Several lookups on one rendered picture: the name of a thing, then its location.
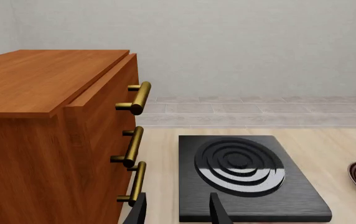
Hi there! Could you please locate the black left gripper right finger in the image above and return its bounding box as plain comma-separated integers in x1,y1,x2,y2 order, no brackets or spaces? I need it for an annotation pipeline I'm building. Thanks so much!
209,192,234,224

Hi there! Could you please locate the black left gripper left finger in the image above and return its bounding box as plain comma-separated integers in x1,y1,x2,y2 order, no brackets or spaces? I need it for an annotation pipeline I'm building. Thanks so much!
123,192,148,224

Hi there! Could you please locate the flat black stove plate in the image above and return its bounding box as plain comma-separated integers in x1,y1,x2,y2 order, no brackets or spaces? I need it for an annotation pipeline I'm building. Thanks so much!
177,134,334,223

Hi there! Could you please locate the wooden cabinet drawer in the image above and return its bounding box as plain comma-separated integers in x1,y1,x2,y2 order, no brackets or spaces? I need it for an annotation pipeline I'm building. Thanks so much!
63,52,141,134

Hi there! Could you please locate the wooden cabinet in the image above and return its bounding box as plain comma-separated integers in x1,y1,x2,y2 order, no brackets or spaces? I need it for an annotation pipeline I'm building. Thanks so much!
0,49,141,224

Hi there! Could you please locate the brass drawer handle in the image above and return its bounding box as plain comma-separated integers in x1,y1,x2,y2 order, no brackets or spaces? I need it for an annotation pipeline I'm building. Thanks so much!
116,161,148,207
115,80,152,116
110,125,145,168

